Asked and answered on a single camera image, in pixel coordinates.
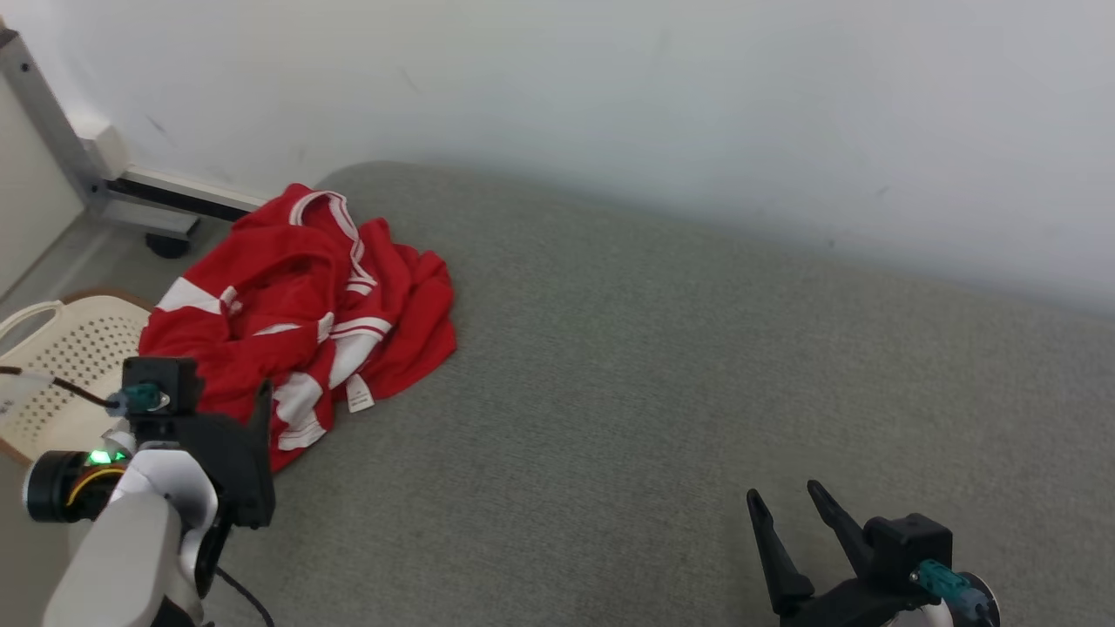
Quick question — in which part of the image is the red shirt with white sleeves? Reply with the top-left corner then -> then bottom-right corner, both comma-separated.
138,183 -> 410,475

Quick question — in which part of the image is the right camera cable teal plug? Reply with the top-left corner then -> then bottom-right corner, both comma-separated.
913,559 -> 996,627

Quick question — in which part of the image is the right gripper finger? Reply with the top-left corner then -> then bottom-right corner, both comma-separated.
746,489 -> 816,617
806,479 -> 876,576

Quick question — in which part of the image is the left camera cable teal plug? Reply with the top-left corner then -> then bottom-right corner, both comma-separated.
0,366 -> 168,415

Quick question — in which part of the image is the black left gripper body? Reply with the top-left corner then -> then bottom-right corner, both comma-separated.
129,411 -> 277,529

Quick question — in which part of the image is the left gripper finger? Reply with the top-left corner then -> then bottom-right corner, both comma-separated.
252,380 -> 275,455

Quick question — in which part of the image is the camera cable teal plug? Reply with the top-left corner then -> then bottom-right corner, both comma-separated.
913,559 -> 996,627
0,366 -> 168,415

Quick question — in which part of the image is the cream perforated laundry basket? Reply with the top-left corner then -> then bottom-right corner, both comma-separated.
0,295 -> 158,463

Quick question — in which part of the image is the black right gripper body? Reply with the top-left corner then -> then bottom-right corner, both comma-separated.
777,575 -> 925,627

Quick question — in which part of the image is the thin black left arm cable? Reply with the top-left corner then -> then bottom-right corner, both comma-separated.
213,565 -> 276,627

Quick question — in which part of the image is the grey metal frame leg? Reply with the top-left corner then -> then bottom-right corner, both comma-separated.
0,26 -> 273,241

